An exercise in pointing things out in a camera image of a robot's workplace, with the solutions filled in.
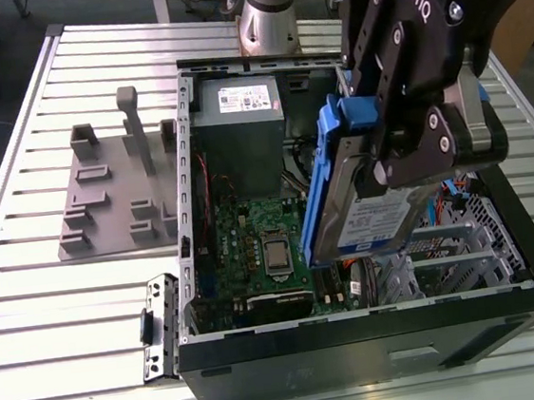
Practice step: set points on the grey parts rack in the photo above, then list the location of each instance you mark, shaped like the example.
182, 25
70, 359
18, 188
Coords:
106, 217

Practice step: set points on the wooden cabinet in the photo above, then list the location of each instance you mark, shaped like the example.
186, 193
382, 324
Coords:
522, 39

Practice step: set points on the green motherboard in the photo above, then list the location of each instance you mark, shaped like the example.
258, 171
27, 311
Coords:
233, 220

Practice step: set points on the metal expansion slot bracket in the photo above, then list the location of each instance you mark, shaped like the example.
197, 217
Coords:
171, 324

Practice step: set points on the silver CPU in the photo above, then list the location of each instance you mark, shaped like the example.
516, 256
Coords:
278, 257

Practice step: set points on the grey power supply unit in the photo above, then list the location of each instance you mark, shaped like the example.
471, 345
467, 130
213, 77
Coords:
238, 150

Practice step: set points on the black graphics card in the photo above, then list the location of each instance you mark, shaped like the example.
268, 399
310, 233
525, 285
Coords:
282, 301

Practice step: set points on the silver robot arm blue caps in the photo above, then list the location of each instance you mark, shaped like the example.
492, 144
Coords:
268, 28

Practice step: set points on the black PC case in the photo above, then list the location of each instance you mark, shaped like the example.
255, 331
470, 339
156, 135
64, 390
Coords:
313, 362

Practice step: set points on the hard disk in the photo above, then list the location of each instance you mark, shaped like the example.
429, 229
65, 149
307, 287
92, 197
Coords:
360, 219

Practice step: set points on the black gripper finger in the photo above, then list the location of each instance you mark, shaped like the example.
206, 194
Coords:
381, 78
457, 146

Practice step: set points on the silver disk bay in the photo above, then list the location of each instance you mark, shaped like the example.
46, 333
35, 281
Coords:
460, 261

